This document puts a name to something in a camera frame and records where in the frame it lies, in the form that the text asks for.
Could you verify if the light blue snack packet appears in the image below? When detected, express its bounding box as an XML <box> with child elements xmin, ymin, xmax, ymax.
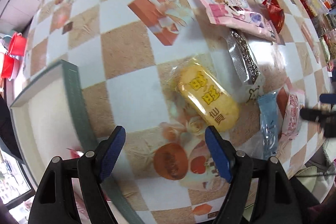
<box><xmin>257</xmin><ymin>92</ymin><xmax>278</xmax><ymax>160</ymax></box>

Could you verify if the red snack packet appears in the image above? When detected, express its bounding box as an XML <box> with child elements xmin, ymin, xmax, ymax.
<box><xmin>262</xmin><ymin>0</ymin><xmax>285</xmax><ymax>33</ymax></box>

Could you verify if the yellow rice cracker packet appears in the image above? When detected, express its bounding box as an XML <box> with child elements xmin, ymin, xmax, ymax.
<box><xmin>170</xmin><ymin>57</ymin><xmax>240</xmax><ymax>132</ymax></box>

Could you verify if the pink white small packet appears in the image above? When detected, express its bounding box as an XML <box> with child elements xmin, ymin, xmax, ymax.
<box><xmin>281</xmin><ymin>89</ymin><xmax>305</xmax><ymax>140</ymax></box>

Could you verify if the red bucket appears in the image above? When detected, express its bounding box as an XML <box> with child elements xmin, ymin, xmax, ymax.
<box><xmin>8</xmin><ymin>32</ymin><xmax>27</xmax><ymax>56</ymax></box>

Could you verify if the pink snack bag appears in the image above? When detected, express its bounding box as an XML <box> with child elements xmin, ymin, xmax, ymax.
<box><xmin>200</xmin><ymin>0</ymin><xmax>277</xmax><ymax>42</ymax></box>

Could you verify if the clear jerky snack packet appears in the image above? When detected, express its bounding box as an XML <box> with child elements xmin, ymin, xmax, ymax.
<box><xmin>224</xmin><ymin>28</ymin><xmax>265</xmax><ymax>103</ymax></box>

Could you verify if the green rimmed white box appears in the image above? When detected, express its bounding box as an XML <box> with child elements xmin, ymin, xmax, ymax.
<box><xmin>10</xmin><ymin>60</ymin><xmax>141</xmax><ymax>223</ymax></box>

